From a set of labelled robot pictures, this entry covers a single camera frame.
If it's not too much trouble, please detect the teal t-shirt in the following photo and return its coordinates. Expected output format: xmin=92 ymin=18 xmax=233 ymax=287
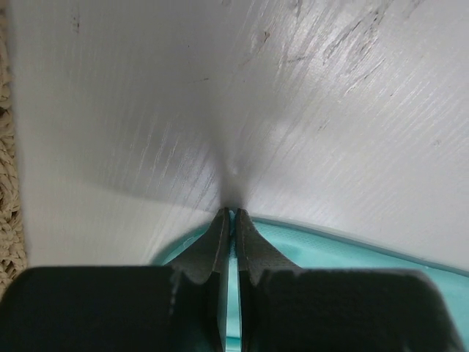
xmin=152 ymin=218 xmax=468 ymax=351

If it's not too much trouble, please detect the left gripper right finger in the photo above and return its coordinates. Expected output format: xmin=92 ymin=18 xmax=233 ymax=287
xmin=234 ymin=209 xmax=465 ymax=351

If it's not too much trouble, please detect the wicker laundry basket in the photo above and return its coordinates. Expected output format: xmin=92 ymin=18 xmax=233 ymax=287
xmin=1 ymin=1 xmax=27 ymax=293

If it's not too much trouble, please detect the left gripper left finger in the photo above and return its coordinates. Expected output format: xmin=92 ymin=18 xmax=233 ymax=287
xmin=1 ymin=208 xmax=230 ymax=351

